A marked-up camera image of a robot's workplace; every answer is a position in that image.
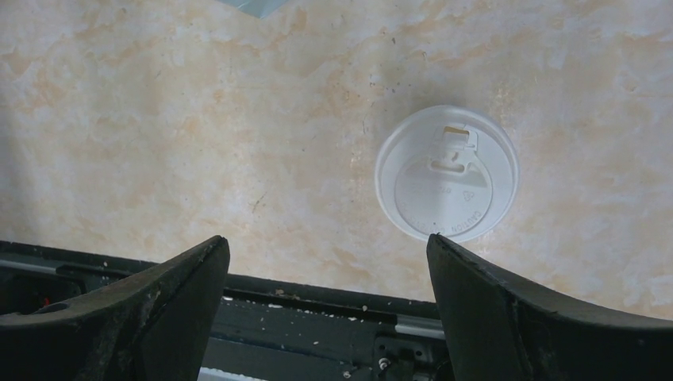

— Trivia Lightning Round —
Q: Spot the white plastic cup lid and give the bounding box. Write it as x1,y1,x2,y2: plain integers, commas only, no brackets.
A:
375,105,520,243

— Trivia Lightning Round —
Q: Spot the light blue paper bag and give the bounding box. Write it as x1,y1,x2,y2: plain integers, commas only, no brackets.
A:
220,0,287,19

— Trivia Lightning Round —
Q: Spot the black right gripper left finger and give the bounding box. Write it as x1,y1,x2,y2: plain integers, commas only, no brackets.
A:
1,236,230,380

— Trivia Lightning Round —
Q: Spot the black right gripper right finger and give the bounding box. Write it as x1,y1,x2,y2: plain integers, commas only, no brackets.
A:
426,234,672,380

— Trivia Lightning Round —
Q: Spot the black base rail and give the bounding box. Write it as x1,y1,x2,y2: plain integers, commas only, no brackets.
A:
1,241,453,380

